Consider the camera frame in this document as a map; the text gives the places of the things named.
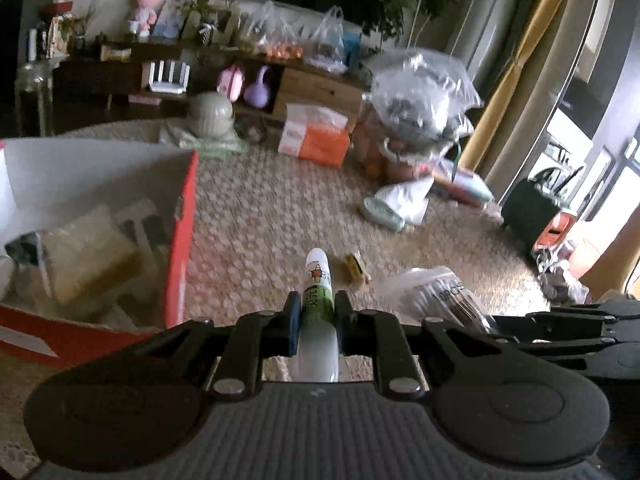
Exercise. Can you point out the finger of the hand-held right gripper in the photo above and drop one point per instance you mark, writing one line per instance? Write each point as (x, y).
(580, 314)
(560, 342)

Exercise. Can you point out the dark wooden tv stand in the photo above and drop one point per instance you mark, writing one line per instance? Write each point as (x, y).
(310, 87)

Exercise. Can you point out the green white cloth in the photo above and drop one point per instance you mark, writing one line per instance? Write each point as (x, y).
(200, 145)

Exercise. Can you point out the dark green container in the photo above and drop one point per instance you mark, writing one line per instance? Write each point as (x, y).
(530, 212)

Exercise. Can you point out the clear bag on stand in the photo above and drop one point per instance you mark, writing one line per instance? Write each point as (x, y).
(327, 40)

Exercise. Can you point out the brown sponge block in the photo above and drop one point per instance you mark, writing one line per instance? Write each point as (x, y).
(90, 260)

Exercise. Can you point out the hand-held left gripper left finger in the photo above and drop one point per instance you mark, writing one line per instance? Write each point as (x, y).
(294, 326)

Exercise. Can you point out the purple kettle-shaped toy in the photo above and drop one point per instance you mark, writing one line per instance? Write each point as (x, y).
(259, 91)

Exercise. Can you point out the orange white tissue pack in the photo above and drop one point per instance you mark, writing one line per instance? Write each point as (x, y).
(315, 135)

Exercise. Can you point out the white green tube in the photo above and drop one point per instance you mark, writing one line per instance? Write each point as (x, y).
(317, 305)

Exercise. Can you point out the large clear plastic bag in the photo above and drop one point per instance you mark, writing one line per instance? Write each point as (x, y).
(425, 95)

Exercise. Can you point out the pink plush toy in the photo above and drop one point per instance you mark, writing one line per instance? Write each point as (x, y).
(145, 10)

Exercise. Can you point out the small yellow toy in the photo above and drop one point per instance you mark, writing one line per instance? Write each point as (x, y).
(356, 270)

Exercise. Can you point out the colourful bead organizer box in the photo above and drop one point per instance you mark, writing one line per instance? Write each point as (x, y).
(462, 185)

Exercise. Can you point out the white plastic bag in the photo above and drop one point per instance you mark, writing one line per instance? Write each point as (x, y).
(407, 200)

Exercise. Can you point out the white wifi router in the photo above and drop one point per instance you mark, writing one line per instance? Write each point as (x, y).
(167, 76)

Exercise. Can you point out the pink rounded case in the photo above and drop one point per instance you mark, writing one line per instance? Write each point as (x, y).
(231, 82)

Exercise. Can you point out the clear bag of oranges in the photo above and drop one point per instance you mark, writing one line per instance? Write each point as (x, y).
(272, 35)

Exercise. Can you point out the clear plastic packet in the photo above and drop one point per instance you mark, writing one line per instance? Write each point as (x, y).
(430, 295)

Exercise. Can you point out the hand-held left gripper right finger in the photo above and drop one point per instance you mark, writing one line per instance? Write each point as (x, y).
(344, 326)

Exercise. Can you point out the red cardboard box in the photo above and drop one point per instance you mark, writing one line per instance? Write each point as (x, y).
(180, 240)

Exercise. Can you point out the yellow curtain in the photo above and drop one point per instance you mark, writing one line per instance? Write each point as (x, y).
(525, 55)

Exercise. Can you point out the clear glass bottle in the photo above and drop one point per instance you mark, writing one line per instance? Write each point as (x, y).
(34, 95)

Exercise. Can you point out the orange white device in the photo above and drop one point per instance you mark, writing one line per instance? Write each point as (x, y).
(555, 232)

